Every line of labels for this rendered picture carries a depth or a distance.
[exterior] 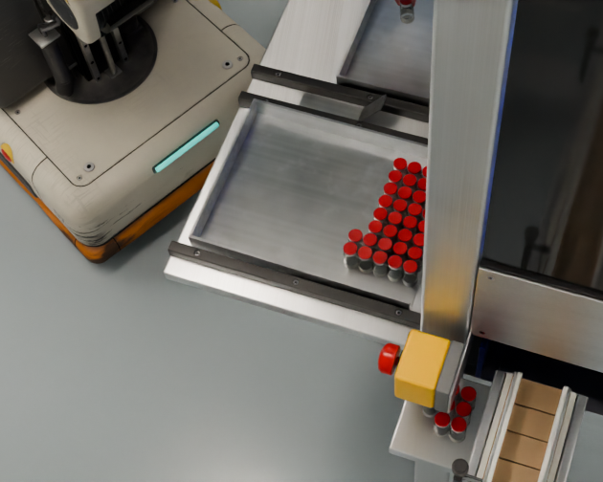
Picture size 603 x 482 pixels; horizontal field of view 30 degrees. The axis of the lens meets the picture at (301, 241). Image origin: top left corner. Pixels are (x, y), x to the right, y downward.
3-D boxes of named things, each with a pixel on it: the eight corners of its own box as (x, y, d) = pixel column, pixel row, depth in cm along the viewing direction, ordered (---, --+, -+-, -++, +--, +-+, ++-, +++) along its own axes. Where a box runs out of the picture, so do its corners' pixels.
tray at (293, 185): (461, 166, 170) (463, 154, 167) (409, 314, 160) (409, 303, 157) (256, 111, 178) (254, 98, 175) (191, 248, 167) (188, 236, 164)
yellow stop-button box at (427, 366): (462, 364, 147) (465, 342, 141) (447, 414, 144) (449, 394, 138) (407, 348, 149) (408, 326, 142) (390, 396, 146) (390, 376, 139)
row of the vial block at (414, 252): (452, 186, 169) (453, 171, 165) (414, 289, 161) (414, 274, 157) (437, 183, 169) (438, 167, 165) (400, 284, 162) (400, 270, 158)
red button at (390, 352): (412, 356, 146) (413, 344, 143) (403, 383, 145) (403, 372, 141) (384, 348, 147) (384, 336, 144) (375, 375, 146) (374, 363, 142)
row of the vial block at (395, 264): (437, 183, 169) (438, 166, 165) (400, 284, 162) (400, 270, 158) (423, 179, 170) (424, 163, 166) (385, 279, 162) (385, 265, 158)
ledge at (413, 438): (513, 398, 154) (514, 393, 153) (488, 485, 149) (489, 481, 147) (416, 368, 158) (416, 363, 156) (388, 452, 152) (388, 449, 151)
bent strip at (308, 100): (388, 116, 176) (387, 94, 171) (381, 131, 175) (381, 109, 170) (303, 93, 179) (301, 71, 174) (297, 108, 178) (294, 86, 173)
